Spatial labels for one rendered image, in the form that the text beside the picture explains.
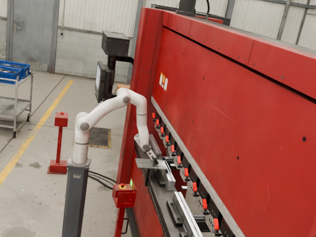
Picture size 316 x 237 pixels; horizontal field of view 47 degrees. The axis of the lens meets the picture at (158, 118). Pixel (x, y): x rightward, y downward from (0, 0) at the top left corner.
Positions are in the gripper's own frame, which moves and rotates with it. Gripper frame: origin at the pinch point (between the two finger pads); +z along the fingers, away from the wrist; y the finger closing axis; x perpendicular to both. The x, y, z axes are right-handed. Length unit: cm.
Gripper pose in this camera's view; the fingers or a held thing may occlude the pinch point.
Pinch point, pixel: (155, 161)
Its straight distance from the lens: 328.8
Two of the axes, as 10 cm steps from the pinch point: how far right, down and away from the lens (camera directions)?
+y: -2.7, -3.5, 9.0
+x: -8.3, 5.5, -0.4
